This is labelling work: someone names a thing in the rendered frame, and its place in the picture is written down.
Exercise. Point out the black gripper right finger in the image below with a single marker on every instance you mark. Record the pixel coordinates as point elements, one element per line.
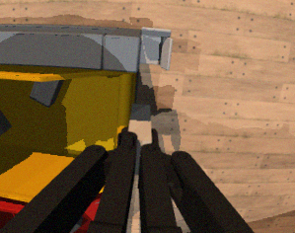
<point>203,207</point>

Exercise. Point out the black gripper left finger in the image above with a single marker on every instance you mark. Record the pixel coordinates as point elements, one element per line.
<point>61,203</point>

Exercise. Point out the red bin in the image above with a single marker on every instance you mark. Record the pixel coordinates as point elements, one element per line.
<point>9,208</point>

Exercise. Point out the yellow bin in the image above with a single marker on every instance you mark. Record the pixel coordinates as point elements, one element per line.
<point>43,141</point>

